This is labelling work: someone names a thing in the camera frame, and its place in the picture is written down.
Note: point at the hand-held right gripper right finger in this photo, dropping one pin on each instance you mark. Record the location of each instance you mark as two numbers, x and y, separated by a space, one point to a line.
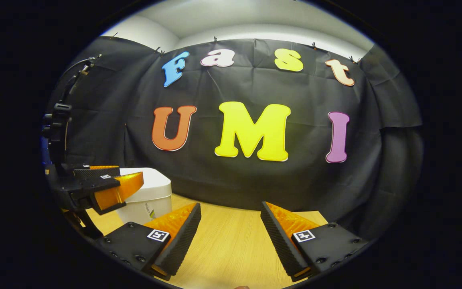
283 245

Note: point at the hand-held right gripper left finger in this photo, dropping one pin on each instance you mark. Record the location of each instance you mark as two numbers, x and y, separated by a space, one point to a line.
179 249

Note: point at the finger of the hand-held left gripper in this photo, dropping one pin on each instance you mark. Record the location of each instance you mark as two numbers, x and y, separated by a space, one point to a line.
94 172
118 188

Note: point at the white desktop garbage bin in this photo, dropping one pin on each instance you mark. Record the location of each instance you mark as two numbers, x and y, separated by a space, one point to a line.
155 192

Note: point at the wooden desktop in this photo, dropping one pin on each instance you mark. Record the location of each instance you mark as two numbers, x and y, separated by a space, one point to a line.
231 241

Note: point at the black backdrop cloth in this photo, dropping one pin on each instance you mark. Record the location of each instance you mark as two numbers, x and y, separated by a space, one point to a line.
295 192

